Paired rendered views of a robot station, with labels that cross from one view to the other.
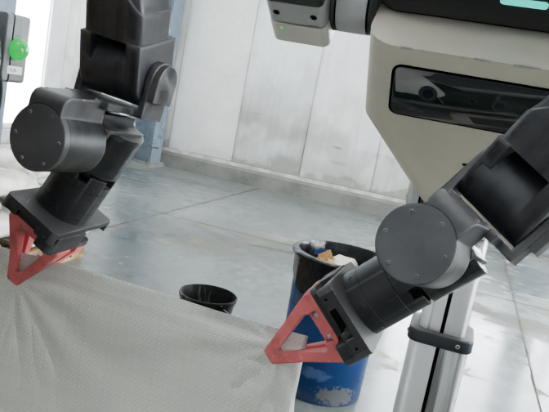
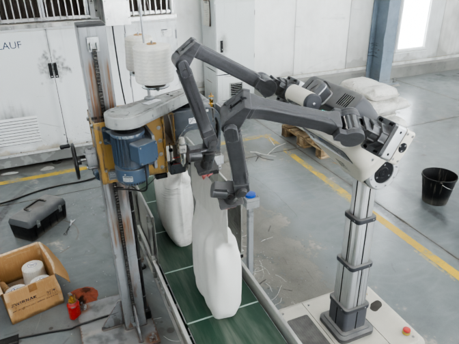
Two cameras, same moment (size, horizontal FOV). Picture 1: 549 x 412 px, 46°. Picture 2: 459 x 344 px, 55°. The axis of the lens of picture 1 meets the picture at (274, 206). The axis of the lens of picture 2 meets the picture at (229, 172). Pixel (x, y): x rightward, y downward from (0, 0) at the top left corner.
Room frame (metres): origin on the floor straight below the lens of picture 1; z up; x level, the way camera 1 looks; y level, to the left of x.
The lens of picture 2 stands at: (-0.42, -1.31, 2.02)
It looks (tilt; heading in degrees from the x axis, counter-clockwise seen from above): 26 degrees down; 52
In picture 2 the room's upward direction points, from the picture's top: 1 degrees counter-clockwise
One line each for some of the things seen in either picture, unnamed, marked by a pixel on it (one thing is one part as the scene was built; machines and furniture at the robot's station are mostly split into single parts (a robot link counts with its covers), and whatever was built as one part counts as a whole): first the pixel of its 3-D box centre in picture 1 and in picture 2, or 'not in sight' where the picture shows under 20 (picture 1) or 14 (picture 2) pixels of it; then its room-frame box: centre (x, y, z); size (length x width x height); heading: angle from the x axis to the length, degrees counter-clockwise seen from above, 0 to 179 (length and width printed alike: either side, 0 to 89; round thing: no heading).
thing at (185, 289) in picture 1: (204, 317); (436, 187); (3.13, 0.24, 0.13); 0.30 x 0.30 x 0.26
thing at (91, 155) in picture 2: not in sight; (91, 158); (0.26, 0.65, 1.14); 0.11 x 0.06 x 0.11; 74
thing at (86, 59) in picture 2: not in sight; (115, 196); (0.35, 0.65, 0.88); 0.12 x 0.11 x 1.74; 164
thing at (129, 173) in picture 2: not in sight; (130, 155); (0.35, 0.40, 1.21); 0.15 x 0.15 x 0.25
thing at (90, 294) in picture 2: not in sight; (83, 295); (0.19, 1.06, 0.02); 0.22 x 0.18 x 0.04; 74
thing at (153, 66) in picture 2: not in sight; (153, 63); (0.49, 0.37, 1.61); 0.17 x 0.17 x 0.17
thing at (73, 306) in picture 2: not in sight; (72, 302); (0.08, 0.92, 0.12); 0.15 x 0.08 x 0.23; 74
